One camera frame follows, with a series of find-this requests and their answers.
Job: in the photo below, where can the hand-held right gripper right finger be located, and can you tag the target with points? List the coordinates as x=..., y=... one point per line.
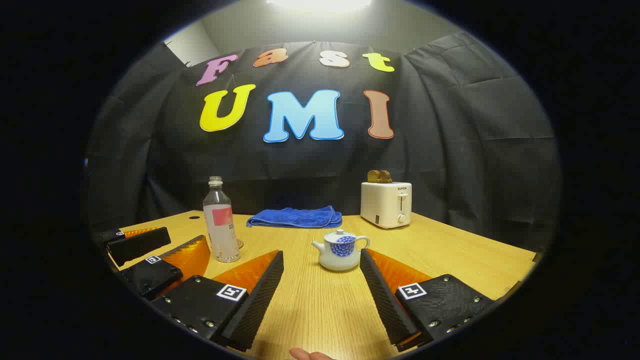
x=382, y=295

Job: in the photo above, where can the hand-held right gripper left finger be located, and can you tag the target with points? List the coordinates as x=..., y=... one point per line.
x=260, y=295

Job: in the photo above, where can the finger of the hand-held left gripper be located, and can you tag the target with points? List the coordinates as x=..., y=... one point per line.
x=137, y=245
x=152, y=277

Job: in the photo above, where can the white blue-patterned teacup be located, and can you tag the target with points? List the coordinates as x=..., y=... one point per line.
x=340, y=257

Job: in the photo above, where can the clear plastic water bottle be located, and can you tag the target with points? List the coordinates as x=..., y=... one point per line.
x=221, y=235

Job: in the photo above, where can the blue folded towel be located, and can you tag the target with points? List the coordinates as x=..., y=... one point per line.
x=297, y=218

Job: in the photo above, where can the white toaster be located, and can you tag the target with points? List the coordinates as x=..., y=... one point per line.
x=382, y=202

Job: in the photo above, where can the black backdrop cloth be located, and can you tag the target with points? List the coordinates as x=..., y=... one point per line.
x=450, y=150

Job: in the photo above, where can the ceiling light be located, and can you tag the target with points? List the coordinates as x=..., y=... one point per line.
x=320, y=4

